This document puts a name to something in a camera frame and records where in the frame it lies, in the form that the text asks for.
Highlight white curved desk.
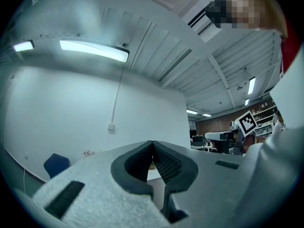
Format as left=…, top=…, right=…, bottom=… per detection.
left=146, top=169, right=167, bottom=211

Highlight person's right forearm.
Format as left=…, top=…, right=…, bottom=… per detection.
left=244, top=134, right=269, bottom=152

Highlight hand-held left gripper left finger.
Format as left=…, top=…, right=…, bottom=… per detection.
left=31, top=140, right=171, bottom=228

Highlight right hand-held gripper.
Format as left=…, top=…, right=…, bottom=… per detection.
left=204, top=110, right=258, bottom=155

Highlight person's red shirt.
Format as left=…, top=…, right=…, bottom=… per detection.
left=280, top=29, right=304, bottom=75

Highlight long ceiling light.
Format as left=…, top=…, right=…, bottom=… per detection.
left=59, top=39, right=130, bottom=63

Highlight white storage shelves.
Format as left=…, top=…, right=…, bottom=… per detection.
left=249, top=103, right=280, bottom=137

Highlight white wall conduit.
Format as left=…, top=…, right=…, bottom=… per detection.
left=111, top=63, right=125, bottom=123

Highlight person's head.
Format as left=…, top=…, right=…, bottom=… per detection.
left=205, top=0, right=289, bottom=40

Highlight small ceiling light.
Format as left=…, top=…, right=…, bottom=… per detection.
left=13, top=39, right=36, bottom=52

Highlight blue padded chair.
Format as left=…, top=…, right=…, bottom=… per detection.
left=43, top=153, right=71, bottom=180

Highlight white ceiling air conditioner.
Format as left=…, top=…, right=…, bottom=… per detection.
left=187, top=7, right=225, bottom=44

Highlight row of office desks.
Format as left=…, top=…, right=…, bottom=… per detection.
left=189, top=128, right=214, bottom=153

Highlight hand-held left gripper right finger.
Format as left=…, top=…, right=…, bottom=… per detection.
left=152, top=140, right=255, bottom=223

